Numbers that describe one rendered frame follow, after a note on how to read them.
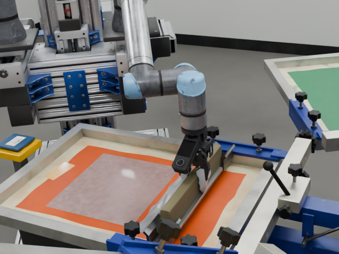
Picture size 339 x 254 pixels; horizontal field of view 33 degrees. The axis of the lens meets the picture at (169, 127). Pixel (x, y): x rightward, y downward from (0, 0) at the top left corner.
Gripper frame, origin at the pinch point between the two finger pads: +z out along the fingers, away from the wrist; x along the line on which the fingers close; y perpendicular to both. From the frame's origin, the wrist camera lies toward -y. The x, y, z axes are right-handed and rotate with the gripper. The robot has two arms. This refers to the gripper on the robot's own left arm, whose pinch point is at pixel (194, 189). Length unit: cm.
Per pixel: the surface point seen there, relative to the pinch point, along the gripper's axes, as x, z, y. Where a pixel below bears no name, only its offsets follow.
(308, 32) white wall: 53, 77, 380
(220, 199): -6.3, 5.3, 4.8
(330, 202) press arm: -38.9, -3.2, 1.7
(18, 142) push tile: 76, 4, 11
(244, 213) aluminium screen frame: -17.0, 1.9, -4.1
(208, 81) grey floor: 120, 100, 296
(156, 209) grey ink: 9.3, 4.6, -7.4
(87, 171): 41.4, 5.2, 4.7
